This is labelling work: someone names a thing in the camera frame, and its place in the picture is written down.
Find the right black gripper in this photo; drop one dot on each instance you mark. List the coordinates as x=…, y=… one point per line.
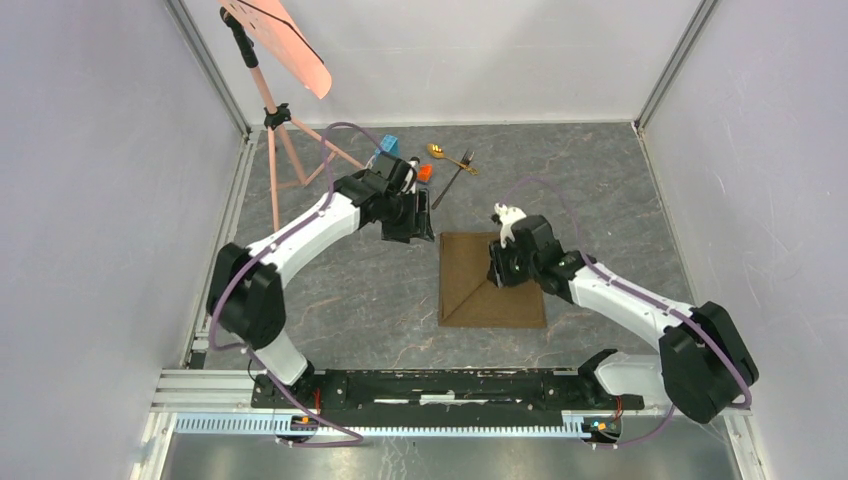
x=498, y=271

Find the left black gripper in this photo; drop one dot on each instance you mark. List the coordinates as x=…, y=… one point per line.
x=417, y=224

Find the brown cloth napkin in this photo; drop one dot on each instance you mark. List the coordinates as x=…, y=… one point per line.
x=469, y=299

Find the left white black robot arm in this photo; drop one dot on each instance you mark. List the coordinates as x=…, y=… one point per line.
x=246, y=293

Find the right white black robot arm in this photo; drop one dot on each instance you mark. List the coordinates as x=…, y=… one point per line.
x=700, y=364

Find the gold spoon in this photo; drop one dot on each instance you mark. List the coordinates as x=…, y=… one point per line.
x=437, y=152

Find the black fork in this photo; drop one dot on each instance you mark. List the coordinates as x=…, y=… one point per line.
x=439, y=199

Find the colourful toy block structure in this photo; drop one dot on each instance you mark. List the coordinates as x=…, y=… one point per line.
x=389, y=144

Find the pink music stand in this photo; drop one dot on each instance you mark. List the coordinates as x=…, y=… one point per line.
x=265, y=30

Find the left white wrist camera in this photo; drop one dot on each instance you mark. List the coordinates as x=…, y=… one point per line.
x=413, y=174

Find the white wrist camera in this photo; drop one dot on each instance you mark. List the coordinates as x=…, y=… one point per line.
x=506, y=217
x=413, y=174

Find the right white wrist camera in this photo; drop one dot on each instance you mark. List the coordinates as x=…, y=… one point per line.
x=506, y=217

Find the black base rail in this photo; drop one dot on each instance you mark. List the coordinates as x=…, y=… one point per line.
x=456, y=398

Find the white slotted cable duct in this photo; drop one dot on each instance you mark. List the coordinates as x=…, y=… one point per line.
x=289, y=425

